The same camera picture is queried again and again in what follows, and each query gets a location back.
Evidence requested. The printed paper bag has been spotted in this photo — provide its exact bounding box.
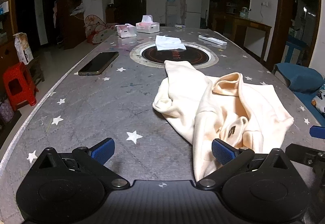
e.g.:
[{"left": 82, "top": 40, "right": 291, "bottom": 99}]
[{"left": 13, "top": 32, "right": 34, "bottom": 65}]

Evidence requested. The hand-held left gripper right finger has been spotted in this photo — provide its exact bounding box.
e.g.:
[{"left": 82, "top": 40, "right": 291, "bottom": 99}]
[{"left": 196, "top": 138, "right": 292, "bottom": 189}]

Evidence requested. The pink white tissue box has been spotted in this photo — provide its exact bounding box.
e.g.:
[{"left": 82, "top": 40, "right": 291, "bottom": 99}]
[{"left": 136, "top": 15, "right": 160, "bottom": 34}]

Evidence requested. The white paper tissue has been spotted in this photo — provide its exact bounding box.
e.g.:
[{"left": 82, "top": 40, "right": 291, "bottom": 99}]
[{"left": 155, "top": 35, "right": 186, "bottom": 51}]

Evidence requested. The patterned pillow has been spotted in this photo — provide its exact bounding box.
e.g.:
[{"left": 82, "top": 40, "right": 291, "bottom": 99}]
[{"left": 311, "top": 88, "right": 325, "bottom": 114}]

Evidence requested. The white refrigerator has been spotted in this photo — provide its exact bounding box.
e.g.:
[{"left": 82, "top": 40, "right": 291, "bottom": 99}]
[{"left": 183, "top": 0, "right": 203, "bottom": 28}]

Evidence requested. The red plastic stool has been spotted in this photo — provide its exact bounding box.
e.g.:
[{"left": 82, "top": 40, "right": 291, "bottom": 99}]
[{"left": 2, "top": 62, "right": 39, "bottom": 111}]

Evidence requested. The grey star-print table cover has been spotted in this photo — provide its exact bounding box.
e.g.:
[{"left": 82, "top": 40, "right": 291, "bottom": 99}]
[{"left": 0, "top": 25, "right": 325, "bottom": 224}]

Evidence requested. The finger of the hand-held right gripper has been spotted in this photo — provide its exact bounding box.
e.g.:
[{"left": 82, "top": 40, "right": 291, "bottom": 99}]
[
  {"left": 285, "top": 143, "right": 325, "bottom": 176},
  {"left": 309, "top": 126, "right": 325, "bottom": 139}
]

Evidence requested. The white remote control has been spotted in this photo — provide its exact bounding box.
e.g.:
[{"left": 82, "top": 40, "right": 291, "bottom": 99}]
[{"left": 198, "top": 35, "right": 227, "bottom": 47}]

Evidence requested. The blue plastic stool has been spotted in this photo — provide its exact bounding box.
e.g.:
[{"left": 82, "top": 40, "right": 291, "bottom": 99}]
[{"left": 286, "top": 36, "right": 309, "bottom": 62}]

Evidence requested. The white water dispenser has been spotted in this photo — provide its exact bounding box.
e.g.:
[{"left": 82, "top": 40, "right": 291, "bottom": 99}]
[{"left": 166, "top": 2, "right": 178, "bottom": 27}]

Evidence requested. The white plastic bag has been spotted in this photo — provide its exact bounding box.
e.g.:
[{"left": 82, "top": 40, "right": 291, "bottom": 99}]
[{"left": 70, "top": 3, "right": 85, "bottom": 16}]

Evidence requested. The cream sweatshirt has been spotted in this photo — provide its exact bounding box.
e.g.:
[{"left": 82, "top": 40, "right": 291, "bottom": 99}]
[{"left": 152, "top": 60, "right": 294, "bottom": 181}]

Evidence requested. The wooden side desk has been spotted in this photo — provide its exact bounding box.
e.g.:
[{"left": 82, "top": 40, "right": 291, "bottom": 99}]
[{"left": 214, "top": 14, "right": 272, "bottom": 63}]

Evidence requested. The floral covered fan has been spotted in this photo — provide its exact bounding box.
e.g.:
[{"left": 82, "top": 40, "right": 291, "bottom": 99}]
[{"left": 84, "top": 14, "right": 117, "bottom": 44}]

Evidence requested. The blue chair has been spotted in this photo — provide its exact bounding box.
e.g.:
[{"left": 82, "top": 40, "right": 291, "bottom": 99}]
[{"left": 272, "top": 63, "right": 325, "bottom": 94}]

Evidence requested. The patterned waste bin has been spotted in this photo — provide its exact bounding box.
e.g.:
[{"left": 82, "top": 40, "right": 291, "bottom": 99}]
[{"left": 0, "top": 98, "right": 14, "bottom": 124}]

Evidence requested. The wooden glass-front cabinet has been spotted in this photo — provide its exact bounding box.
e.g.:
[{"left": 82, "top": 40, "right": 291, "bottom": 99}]
[{"left": 0, "top": 0, "right": 38, "bottom": 80}]

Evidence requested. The small white tissue pack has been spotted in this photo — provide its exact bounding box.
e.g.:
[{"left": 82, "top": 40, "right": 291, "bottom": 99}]
[{"left": 116, "top": 24, "right": 138, "bottom": 38}]

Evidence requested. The narrow wooden shelf cabinet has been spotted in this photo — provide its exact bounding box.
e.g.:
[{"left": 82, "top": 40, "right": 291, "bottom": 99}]
[{"left": 58, "top": 0, "right": 84, "bottom": 49}]

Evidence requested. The round built-in cooktop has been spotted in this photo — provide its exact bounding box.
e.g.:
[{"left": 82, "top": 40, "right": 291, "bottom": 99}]
[{"left": 129, "top": 41, "right": 219, "bottom": 69}]

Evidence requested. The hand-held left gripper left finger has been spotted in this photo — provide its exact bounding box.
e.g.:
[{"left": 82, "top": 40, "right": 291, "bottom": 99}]
[{"left": 33, "top": 138, "right": 130, "bottom": 189}]

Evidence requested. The dark smartphone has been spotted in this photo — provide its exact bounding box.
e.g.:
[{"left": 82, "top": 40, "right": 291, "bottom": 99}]
[{"left": 78, "top": 52, "right": 119, "bottom": 76}]

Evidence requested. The pink hanging cloth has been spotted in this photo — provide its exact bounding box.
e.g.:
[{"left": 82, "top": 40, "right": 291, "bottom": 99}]
[{"left": 52, "top": 2, "right": 60, "bottom": 28}]

